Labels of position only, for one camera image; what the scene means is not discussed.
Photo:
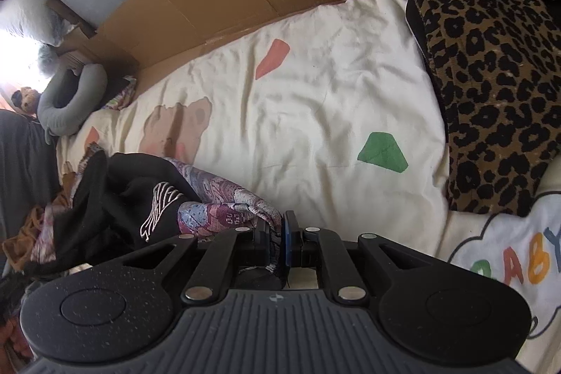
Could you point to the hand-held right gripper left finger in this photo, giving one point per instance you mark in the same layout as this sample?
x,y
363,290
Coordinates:
x,y
266,244

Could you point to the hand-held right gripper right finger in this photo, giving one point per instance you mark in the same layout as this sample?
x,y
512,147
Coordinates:
x,y
289,240

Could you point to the black garment with patterned lining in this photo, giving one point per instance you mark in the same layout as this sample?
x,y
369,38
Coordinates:
x,y
118,190

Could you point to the cream printed bedsheet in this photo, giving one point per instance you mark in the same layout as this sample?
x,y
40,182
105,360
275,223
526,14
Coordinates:
x,y
307,115

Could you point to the small patterned cloth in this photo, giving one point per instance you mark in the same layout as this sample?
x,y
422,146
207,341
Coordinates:
x,y
122,100

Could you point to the brown cloth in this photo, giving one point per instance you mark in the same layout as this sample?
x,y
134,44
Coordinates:
x,y
30,227

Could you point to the grey neck pillow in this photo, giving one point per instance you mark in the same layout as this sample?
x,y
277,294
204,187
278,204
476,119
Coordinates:
x,y
83,93

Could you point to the black pillow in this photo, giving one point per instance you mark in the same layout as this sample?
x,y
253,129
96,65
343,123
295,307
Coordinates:
x,y
414,25

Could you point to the dark grey cloth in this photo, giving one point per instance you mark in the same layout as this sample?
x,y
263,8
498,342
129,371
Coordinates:
x,y
22,163

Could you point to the leopard print cloth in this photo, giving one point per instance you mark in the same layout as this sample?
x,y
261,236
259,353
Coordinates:
x,y
491,71

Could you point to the brown plush toy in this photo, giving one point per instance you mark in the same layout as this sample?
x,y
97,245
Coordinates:
x,y
25,99

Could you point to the white plush cushion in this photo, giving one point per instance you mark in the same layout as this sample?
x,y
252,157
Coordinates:
x,y
26,12

